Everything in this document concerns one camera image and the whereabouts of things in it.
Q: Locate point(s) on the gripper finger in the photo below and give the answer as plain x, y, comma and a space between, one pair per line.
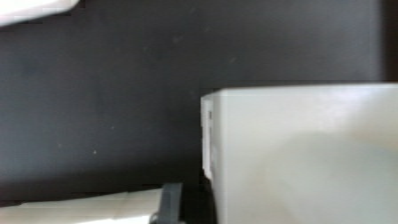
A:
167, 215

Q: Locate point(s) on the white chair seat part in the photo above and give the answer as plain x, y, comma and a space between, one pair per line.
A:
300, 154

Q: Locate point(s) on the white chair backrest part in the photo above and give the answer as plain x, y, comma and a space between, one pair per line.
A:
23, 10

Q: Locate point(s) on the white L-shaped border wall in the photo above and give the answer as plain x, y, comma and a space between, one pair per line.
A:
121, 208

